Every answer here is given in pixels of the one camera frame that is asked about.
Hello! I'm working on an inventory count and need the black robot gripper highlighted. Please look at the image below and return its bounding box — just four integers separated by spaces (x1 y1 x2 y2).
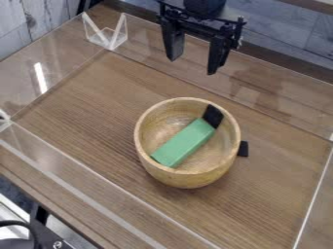
156 0 247 75

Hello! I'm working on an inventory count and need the green rectangular stick block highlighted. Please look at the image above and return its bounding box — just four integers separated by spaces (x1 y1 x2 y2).
151 119 215 168

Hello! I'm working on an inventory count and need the black patch inside bowl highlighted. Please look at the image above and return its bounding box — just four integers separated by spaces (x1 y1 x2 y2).
202 105 223 128

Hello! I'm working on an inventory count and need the round wooden bowl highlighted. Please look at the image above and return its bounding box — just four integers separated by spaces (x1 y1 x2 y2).
134 97 241 189

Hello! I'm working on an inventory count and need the black patch on table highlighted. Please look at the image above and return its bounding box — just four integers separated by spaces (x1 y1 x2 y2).
237 141 249 157

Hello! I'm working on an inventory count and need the clear acrylic corner bracket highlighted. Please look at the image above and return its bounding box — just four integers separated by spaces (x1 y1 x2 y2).
81 13 127 51

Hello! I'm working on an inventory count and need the clear acrylic enclosure wall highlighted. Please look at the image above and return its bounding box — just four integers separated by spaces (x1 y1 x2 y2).
0 110 219 249

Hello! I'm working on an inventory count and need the black metal table frame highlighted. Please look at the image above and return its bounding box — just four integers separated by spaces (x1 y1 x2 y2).
29 203 89 249

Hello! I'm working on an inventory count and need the black cable lower left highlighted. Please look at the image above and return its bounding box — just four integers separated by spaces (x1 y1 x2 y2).
0 220 32 239

